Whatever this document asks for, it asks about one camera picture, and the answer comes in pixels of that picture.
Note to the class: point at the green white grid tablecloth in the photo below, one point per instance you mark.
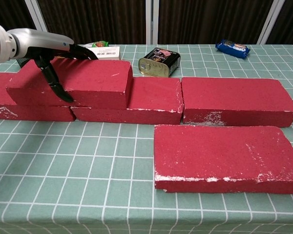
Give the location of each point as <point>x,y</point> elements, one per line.
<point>88,182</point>

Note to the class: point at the green white snack bag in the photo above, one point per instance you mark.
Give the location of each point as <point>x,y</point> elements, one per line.
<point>100,44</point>

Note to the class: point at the black gold luncheon meat can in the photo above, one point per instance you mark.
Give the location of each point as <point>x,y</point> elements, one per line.
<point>158,63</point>

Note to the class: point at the blue Oreo cookie pack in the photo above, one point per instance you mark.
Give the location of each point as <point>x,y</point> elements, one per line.
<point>232,48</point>

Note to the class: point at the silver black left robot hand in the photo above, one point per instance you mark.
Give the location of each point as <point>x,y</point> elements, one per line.
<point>39,40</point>

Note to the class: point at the white cardboard box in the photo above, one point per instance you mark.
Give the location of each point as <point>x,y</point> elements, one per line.
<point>107,52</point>

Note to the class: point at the red brick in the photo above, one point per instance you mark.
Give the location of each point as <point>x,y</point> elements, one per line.
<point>92,80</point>
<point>222,153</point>
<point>156,95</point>
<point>234,95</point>
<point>34,113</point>

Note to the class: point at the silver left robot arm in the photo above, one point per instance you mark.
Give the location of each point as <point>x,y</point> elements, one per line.
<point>0,44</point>

